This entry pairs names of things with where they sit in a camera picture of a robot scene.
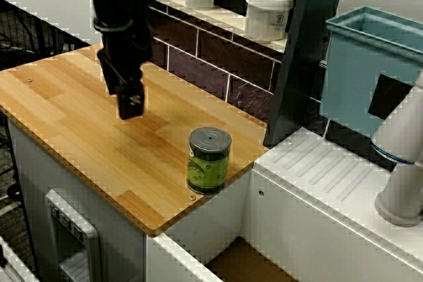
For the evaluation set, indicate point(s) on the silver metal rail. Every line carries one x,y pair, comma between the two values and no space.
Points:
13,265

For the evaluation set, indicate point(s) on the green can with grey lid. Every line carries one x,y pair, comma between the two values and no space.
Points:
209,163

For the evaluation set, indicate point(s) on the white cabinet body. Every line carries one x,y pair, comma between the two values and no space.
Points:
33,169

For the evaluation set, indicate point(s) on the dark tile backsplash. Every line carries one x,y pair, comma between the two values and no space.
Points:
211,60

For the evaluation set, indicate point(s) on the dark grey upright panel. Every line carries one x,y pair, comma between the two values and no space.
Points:
307,47

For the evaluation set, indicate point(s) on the blue plastic bin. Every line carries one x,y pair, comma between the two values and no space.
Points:
353,74

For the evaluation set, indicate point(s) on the grey toy dishwasher door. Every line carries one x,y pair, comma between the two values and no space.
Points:
71,239

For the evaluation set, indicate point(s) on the white jar with house print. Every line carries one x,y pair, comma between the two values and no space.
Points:
268,14

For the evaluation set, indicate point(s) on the cream shelf ledge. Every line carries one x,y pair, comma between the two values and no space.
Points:
218,18

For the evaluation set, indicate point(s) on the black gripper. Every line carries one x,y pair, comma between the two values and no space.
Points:
127,54

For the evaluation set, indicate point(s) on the wooden countertop board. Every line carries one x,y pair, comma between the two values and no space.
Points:
99,130

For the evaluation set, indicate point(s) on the white toy sink unit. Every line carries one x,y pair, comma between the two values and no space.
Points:
317,202

